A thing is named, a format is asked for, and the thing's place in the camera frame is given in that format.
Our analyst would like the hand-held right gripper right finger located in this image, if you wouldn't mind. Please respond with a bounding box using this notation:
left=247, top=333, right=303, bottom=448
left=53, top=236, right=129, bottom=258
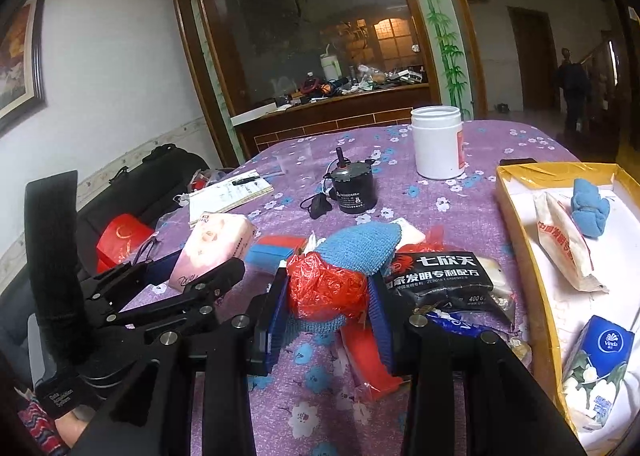
left=367, top=276, right=586, bottom=456

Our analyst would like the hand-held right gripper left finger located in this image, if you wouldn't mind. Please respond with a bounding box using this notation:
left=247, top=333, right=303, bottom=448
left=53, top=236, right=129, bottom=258
left=70, top=266, right=291, bottom=456

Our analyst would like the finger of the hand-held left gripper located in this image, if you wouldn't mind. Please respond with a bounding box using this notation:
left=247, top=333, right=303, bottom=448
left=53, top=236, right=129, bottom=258
left=80, top=248, right=183, bottom=301
left=100, top=258, right=247, bottom=331

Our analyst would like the pink tissue pack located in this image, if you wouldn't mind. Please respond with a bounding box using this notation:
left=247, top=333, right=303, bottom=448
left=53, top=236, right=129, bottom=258
left=169, top=212, right=257, bottom=293

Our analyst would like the red plastic bag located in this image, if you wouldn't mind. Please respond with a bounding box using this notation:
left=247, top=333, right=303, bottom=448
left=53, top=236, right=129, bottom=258
left=286, top=251, right=373, bottom=321

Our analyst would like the blue knitted cloth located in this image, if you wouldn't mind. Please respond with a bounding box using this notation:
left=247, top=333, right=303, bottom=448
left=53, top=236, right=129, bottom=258
left=287, top=223, right=403, bottom=337

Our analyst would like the yellow cardboard box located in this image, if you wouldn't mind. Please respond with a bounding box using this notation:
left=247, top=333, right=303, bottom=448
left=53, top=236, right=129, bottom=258
left=495, top=162, right=640, bottom=456

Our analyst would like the person's left forearm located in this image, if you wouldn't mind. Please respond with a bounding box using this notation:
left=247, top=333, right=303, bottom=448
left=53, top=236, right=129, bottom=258
left=15, top=386, right=68, bottom=456

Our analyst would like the person's left hand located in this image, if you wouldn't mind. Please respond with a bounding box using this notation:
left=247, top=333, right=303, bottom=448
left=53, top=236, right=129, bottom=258
left=54, top=408, right=98, bottom=442

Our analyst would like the yellow green red sponge pack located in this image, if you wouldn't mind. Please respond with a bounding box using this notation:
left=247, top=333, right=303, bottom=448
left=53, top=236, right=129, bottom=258
left=340, top=318, right=403, bottom=404

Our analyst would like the blue sponge pack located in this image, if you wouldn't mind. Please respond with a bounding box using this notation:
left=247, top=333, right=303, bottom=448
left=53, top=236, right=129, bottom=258
left=245, top=235, right=308, bottom=269

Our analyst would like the blue white sachet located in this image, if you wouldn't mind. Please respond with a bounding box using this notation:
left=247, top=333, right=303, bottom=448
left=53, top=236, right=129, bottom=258
left=425, top=311, right=496, bottom=337

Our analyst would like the black printed packet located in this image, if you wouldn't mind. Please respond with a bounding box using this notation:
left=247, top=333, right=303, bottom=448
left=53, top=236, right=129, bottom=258
left=382, top=251, right=516, bottom=327

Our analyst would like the white notebook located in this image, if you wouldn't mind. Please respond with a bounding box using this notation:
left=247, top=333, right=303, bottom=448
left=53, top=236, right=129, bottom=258
left=187, top=178, right=275, bottom=227

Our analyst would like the black bag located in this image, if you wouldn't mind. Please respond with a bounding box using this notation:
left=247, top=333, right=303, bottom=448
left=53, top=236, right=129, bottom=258
left=75, top=143, right=211, bottom=257

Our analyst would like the small white packet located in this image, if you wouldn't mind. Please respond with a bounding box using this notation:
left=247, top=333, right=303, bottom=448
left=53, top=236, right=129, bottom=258
left=390, top=217, right=428, bottom=244

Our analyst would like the black electric motor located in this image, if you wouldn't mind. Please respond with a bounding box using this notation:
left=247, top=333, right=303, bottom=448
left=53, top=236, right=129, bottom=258
left=322, top=148, right=378, bottom=214

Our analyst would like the purple floral tablecloth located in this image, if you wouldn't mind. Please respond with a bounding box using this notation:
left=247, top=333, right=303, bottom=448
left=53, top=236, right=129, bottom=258
left=115, top=118, right=586, bottom=456

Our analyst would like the white plastic jar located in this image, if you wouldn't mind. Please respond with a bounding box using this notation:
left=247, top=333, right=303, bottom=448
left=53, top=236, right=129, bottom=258
left=410, top=106, right=467, bottom=181

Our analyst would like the white packet with red print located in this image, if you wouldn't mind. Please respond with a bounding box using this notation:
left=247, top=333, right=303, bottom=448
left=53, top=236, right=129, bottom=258
left=532, top=191, right=608, bottom=293

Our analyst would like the blue white tissue pack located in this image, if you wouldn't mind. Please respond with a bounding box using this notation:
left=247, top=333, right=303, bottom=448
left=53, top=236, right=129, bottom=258
left=560, top=314, right=635, bottom=432

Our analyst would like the wooden glass cabinet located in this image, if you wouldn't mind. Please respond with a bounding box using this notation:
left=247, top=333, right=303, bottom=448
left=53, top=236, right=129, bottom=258
left=162, top=0, right=488, bottom=167

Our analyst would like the blue towel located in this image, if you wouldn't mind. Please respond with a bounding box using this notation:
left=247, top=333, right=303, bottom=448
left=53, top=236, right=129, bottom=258
left=570, top=178, right=612, bottom=238

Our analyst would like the white kettle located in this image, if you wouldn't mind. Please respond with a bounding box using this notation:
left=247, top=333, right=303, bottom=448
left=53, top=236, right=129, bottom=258
left=320, top=53, right=343, bottom=84

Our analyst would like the pile of tools and bottles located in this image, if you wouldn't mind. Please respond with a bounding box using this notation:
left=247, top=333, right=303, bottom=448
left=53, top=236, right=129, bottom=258
left=272, top=63, right=431, bottom=109

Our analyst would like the wooden door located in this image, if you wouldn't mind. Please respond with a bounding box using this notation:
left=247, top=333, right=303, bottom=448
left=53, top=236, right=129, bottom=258
left=507, top=6, right=561, bottom=111

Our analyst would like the framed wall picture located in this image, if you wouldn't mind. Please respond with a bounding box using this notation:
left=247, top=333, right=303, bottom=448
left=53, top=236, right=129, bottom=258
left=0, top=0, right=48, bottom=137

